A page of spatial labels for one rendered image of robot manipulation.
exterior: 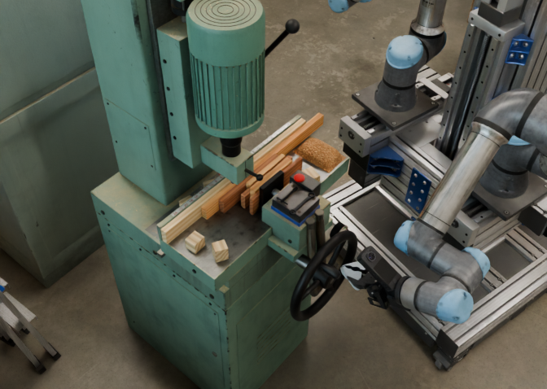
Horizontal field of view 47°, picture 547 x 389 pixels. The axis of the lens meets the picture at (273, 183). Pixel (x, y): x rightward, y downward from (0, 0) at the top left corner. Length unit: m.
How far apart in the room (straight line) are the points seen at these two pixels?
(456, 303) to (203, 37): 0.79
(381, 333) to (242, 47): 1.56
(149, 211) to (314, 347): 0.97
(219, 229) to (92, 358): 1.05
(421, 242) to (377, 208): 1.24
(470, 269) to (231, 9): 0.79
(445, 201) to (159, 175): 0.81
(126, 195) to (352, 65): 2.18
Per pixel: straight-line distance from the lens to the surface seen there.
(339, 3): 2.23
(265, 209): 1.72
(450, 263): 1.52
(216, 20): 1.41
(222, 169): 1.73
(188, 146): 1.72
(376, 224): 2.71
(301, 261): 1.78
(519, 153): 1.97
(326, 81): 3.73
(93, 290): 2.81
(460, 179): 1.54
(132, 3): 1.52
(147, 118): 1.72
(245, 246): 1.72
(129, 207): 1.98
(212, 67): 1.44
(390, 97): 2.26
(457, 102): 2.21
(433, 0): 2.21
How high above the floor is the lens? 2.26
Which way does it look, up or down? 47 degrees down
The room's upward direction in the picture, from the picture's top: 1 degrees clockwise
